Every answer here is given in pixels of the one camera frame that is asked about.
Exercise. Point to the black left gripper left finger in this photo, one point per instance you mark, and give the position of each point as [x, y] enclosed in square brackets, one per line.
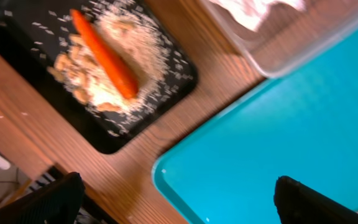
[57, 202]

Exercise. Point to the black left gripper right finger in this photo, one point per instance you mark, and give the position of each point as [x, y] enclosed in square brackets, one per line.
[299, 204]

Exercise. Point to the orange carrot piece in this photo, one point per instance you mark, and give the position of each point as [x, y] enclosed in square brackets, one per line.
[117, 70]

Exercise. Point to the white paper napkin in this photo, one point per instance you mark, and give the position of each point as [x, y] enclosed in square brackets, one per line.
[251, 13]

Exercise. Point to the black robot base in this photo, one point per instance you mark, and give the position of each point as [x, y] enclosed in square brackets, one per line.
[89, 211]

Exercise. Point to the teal plastic tray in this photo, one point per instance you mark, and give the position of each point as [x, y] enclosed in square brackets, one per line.
[304, 125]

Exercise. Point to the clear plastic bin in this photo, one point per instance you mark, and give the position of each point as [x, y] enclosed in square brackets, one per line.
[287, 38]

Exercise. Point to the rice and peanut scraps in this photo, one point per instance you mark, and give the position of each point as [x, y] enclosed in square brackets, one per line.
[164, 73]

